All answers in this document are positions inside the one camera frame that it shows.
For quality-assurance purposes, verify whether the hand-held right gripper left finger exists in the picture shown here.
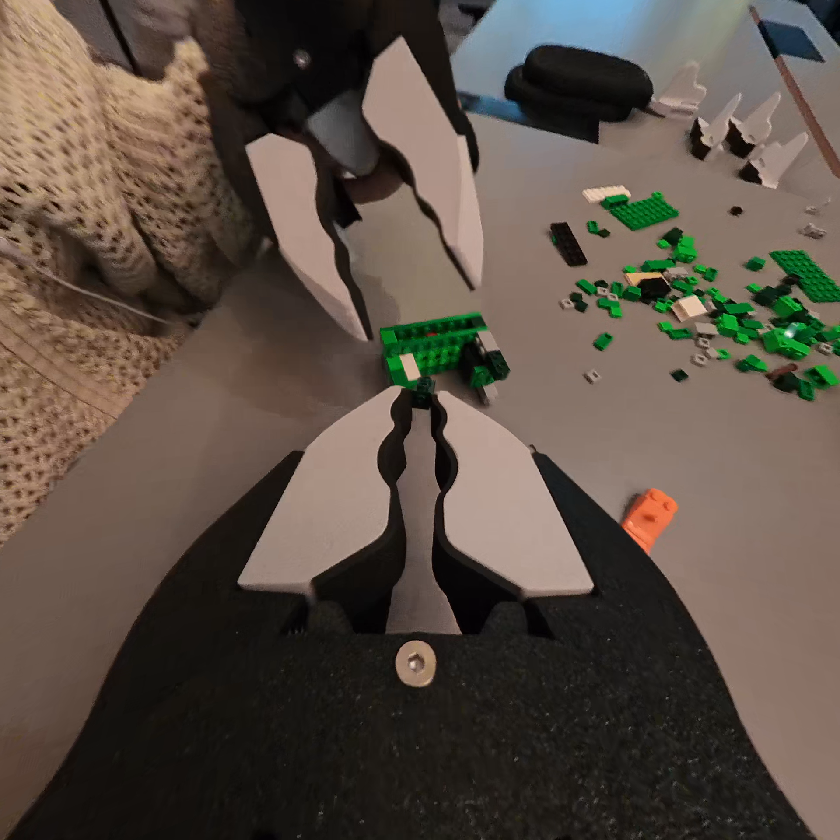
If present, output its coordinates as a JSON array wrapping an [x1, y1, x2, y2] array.
[[237, 386, 412, 635]]

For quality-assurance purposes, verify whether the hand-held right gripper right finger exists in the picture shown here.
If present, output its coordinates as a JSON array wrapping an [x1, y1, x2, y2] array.
[[429, 390, 595, 636]]

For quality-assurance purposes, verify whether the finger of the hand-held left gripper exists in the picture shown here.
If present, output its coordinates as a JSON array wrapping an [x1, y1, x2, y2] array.
[[361, 36, 487, 291], [246, 131, 373, 343]]

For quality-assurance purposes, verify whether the green lego build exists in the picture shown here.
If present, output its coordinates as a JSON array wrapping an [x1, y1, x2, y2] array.
[[379, 314, 511, 404]]

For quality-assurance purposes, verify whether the pile of lego pieces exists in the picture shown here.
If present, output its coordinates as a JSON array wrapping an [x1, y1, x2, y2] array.
[[558, 226, 840, 403]]

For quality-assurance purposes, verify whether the person's left forearm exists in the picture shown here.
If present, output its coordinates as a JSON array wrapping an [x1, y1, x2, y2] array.
[[0, 0, 263, 316]]

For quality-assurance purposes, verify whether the black lego plate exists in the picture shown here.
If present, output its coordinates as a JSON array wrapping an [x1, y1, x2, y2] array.
[[550, 222, 588, 266]]

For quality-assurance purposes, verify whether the green lego plate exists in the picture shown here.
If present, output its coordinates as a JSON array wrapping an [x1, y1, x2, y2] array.
[[600, 192, 681, 232], [770, 249, 840, 304]]

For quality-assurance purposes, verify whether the person's left hand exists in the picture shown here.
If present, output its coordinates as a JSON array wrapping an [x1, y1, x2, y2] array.
[[338, 159, 406, 206]]

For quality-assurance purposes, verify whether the orange brick separator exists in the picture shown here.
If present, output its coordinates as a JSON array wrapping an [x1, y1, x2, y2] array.
[[622, 489, 678, 554]]

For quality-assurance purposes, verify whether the black oval zip case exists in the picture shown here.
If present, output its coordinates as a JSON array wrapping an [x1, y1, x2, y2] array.
[[504, 45, 655, 124]]

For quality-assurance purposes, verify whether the person's cream knit sweater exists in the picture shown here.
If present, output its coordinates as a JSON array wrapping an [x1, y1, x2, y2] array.
[[0, 262, 198, 546]]

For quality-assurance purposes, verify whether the dark rectangular pad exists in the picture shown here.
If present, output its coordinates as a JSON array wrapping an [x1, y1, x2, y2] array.
[[764, 20, 826, 63]]

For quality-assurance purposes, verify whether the thin white cord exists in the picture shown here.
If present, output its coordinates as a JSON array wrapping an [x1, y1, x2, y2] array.
[[0, 239, 173, 327]]

